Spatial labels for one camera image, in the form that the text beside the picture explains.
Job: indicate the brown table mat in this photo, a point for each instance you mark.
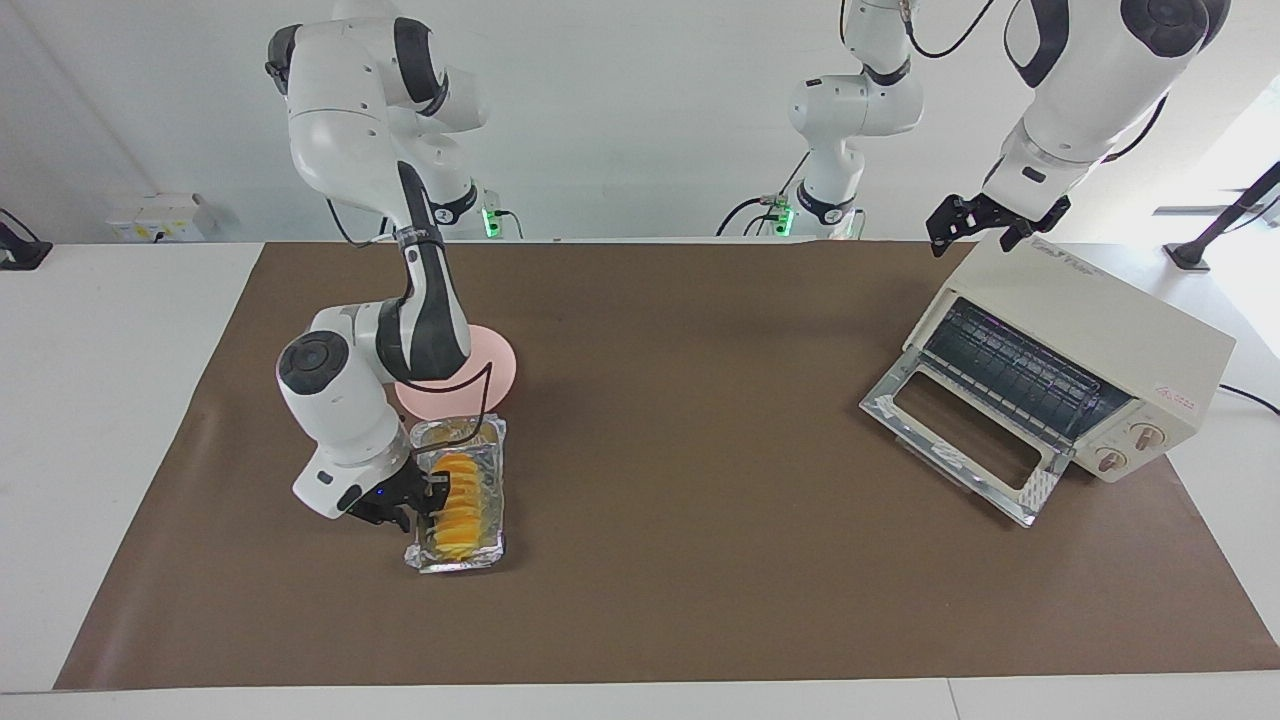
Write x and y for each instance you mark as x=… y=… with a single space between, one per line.
x=700 y=560

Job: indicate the yellow sliced bread loaf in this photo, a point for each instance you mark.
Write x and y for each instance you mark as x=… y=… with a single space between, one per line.
x=460 y=520

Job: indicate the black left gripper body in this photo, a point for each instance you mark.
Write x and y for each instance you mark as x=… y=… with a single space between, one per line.
x=1000 y=212

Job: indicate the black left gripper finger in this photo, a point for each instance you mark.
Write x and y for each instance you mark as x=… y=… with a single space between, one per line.
x=1016 y=238
x=937 y=243

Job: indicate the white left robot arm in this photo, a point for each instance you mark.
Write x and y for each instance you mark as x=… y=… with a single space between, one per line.
x=1090 y=80

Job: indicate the glass oven door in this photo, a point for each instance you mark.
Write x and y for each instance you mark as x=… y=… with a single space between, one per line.
x=900 y=415

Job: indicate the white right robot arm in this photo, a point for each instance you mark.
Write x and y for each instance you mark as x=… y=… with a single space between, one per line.
x=350 y=110

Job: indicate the black camera stand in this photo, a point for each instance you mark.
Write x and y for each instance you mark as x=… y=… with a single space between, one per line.
x=1225 y=215

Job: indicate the aluminium foil tray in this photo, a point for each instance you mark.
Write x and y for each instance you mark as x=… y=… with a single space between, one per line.
x=492 y=500

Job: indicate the cream toaster oven body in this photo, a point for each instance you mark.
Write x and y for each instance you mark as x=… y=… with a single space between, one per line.
x=1120 y=320

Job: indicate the pink round plate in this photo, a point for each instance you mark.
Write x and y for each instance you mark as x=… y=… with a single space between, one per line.
x=500 y=365

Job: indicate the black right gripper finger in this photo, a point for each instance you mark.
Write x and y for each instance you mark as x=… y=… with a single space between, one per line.
x=437 y=497
x=405 y=519

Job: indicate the beige oven knob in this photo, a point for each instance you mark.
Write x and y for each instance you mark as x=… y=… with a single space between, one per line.
x=1110 y=460
x=1150 y=436

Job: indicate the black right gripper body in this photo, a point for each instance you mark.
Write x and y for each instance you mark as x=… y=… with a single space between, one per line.
x=385 y=497

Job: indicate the white power socket box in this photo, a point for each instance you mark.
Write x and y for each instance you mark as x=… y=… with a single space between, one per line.
x=160 y=215

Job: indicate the black table clamp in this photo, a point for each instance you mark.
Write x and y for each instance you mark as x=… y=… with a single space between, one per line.
x=20 y=248

